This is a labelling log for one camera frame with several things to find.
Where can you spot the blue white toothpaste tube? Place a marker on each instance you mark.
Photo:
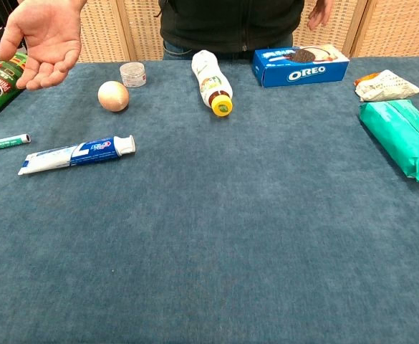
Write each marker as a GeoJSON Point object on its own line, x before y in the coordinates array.
{"type": "Point", "coordinates": [87, 150]}

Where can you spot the person's left hand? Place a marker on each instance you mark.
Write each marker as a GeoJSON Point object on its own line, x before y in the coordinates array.
{"type": "Point", "coordinates": [320, 12]}

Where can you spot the person's torso in black jacket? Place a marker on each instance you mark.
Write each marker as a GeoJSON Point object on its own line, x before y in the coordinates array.
{"type": "Point", "coordinates": [230, 25]}

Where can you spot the green wet wipe pack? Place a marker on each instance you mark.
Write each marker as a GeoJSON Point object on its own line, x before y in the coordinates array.
{"type": "Point", "coordinates": [399, 136]}

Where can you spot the green white marker pen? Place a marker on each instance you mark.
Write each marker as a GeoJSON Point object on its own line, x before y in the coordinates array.
{"type": "Point", "coordinates": [5, 142]}

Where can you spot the person's right hand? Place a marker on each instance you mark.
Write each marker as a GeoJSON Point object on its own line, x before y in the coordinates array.
{"type": "Point", "coordinates": [48, 36]}

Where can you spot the round beige onion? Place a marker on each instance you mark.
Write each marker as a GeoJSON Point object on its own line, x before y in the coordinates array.
{"type": "Point", "coordinates": [113, 96]}

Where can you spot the person in black jacket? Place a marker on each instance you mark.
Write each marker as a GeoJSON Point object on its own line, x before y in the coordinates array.
{"type": "Point", "coordinates": [391, 28]}

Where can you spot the blue Oreo cookie box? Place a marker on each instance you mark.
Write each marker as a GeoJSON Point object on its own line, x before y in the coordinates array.
{"type": "Point", "coordinates": [302, 73]}

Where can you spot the small clear plastic jar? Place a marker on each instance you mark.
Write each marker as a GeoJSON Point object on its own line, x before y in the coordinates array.
{"type": "Point", "coordinates": [133, 74]}

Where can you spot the blue table cloth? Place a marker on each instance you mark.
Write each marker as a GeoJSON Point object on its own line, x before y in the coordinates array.
{"type": "Point", "coordinates": [209, 233]}

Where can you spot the crumpled white orange snack bag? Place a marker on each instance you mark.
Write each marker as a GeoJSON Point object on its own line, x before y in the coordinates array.
{"type": "Point", "coordinates": [384, 87]}

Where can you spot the white drink bottle yellow cap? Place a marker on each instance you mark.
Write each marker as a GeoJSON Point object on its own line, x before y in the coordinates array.
{"type": "Point", "coordinates": [209, 77]}

